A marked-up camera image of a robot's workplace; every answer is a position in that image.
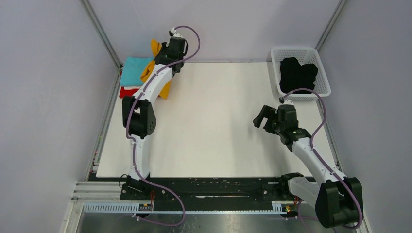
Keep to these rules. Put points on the folded red t shirt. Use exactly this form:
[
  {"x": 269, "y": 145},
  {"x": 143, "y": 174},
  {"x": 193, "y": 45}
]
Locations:
[{"x": 127, "y": 92}]

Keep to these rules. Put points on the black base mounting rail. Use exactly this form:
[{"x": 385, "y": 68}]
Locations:
[{"x": 208, "y": 193}]

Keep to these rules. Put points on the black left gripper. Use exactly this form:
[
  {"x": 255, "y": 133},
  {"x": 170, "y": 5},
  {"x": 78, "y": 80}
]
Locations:
[{"x": 163, "y": 48}]

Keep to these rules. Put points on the left controller board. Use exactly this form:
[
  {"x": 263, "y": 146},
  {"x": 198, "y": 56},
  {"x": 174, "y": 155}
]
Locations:
[{"x": 145, "y": 207}]

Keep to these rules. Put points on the folded white t shirt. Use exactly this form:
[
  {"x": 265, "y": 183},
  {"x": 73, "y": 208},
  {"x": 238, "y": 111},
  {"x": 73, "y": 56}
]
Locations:
[{"x": 132, "y": 87}]

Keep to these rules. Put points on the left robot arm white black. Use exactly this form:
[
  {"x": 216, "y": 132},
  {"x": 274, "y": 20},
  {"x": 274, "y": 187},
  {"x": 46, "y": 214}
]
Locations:
[{"x": 138, "y": 115}]

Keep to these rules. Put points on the white plastic laundry basket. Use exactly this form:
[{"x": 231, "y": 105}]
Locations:
[{"x": 304, "y": 55}]

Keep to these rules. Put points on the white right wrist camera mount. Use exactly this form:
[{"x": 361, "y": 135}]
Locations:
[{"x": 286, "y": 102}]

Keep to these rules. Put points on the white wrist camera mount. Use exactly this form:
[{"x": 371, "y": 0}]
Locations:
[
  {"x": 173, "y": 33},
  {"x": 286, "y": 102}
]

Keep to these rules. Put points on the folded cyan t shirt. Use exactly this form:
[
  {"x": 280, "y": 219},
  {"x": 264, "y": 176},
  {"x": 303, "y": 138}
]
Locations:
[{"x": 132, "y": 71}]

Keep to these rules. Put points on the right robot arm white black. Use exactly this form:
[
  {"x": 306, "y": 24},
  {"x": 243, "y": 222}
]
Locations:
[{"x": 336, "y": 198}]

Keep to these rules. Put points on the right aluminium corner post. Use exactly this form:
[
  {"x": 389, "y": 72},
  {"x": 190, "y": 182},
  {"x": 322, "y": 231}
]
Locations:
[{"x": 333, "y": 19}]

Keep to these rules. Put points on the yellow t shirt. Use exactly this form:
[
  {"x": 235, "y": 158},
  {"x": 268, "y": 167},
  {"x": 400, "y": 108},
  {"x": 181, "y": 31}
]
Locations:
[{"x": 146, "y": 73}]

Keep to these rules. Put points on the white slotted cable duct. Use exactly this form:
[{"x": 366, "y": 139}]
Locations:
[{"x": 132, "y": 208}]

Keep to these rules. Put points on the aluminium corner post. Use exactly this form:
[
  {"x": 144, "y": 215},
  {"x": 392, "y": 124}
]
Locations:
[
  {"x": 101, "y": 32},
  {"x": 333, "y": 19}
]

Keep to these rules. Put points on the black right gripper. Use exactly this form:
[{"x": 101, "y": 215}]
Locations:
[{"x": 268, "y": 112}]

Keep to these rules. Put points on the left aluminium corner post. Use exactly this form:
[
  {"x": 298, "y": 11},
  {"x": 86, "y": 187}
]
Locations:
[{"x": 101, "y": 32}]

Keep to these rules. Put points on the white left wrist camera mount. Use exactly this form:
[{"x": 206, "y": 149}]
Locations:
[{"x": 173, "y": 33}]

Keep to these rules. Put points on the controller board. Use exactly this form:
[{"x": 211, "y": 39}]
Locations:
[
  {"x": 145, "y": 207},
  {"x": 287, "y": 208}
]

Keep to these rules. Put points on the right controller board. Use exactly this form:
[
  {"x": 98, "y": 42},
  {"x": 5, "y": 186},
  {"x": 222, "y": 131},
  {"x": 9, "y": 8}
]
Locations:
[{"x": 287, "y": 208}]

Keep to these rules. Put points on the black t shirt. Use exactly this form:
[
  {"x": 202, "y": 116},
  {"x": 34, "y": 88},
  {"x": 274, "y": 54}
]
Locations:
[{"x": 295, "y": 76}]

